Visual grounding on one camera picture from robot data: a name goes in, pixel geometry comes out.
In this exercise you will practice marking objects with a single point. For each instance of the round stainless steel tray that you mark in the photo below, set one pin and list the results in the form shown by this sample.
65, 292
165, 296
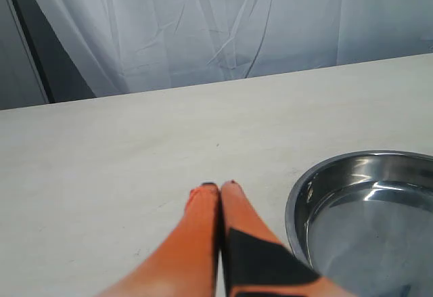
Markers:
364, 220

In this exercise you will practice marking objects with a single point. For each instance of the dark vertical frame post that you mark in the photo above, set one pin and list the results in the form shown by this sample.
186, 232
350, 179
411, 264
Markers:
59, 76

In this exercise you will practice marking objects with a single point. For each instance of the white backdrop curtain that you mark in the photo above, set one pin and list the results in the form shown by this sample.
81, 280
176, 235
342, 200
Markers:
127, 46

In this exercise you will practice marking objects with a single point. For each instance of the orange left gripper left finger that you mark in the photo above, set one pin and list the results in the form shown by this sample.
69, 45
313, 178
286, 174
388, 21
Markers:
186, 262

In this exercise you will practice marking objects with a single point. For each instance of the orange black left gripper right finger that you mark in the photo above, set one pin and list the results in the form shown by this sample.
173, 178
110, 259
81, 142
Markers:
255, 262

